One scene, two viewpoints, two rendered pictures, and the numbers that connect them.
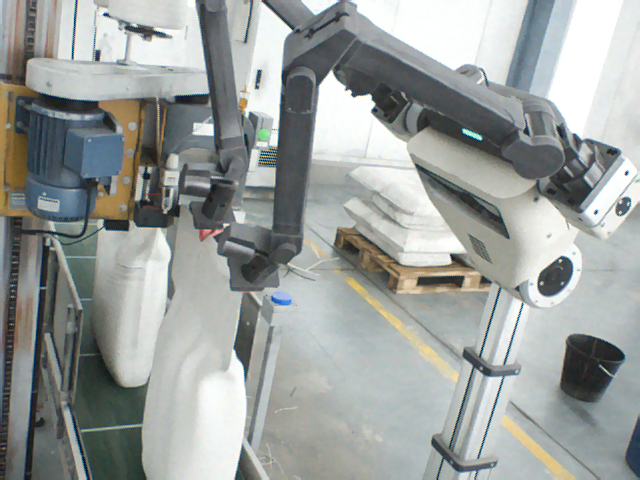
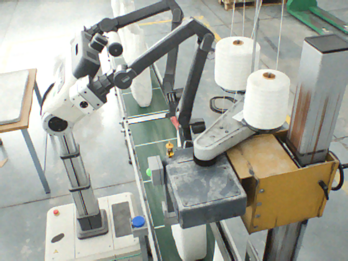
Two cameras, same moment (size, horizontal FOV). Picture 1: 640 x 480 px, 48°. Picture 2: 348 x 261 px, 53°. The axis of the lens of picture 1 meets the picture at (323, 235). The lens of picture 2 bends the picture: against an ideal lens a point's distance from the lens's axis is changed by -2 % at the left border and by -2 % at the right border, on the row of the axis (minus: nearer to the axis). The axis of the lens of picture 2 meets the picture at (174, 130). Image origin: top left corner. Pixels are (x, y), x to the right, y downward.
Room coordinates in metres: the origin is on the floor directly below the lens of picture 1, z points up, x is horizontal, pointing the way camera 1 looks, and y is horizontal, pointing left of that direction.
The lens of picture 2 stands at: (2.86, 0.62, 2.24)
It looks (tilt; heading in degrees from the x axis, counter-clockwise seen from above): 37 degrees down; 198
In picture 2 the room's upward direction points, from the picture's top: 4 degrees counter-clockwise
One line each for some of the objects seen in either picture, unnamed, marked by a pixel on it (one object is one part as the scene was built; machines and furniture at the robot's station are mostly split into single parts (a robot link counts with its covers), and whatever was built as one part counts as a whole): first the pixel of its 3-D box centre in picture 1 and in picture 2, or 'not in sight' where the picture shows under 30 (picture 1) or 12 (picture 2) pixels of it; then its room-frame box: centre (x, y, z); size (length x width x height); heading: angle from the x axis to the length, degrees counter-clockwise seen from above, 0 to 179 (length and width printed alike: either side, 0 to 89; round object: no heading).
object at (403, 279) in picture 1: (435, 257); not in sight; (4.88, -0.81, 0.07); 1.20 x 0.82 x 0.14; 122
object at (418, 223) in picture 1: (409, 207); not in sight; (4.70, -0.52, 0.44); 0.66 x 0.42 x 0.14; 24
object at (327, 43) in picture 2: not in sight; (329, 42); (1.72, 0.77, 1.76); 0.12 x 0.11 x 0.01; 120
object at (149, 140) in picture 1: (143, 124); (234, 172); (1.85, 0.52, 1.26); 0.22 x 0.05 x 0.16; 30
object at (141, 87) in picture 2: not in sight; (138, 61); (0.08, -0.62, 0.74); 0.47 x 0.22 x 0.72; 28
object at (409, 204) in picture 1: (437, 200); not in sight; (4.54, -0.67, 0.56); 0.66 x 0.42 x 0.15; 120
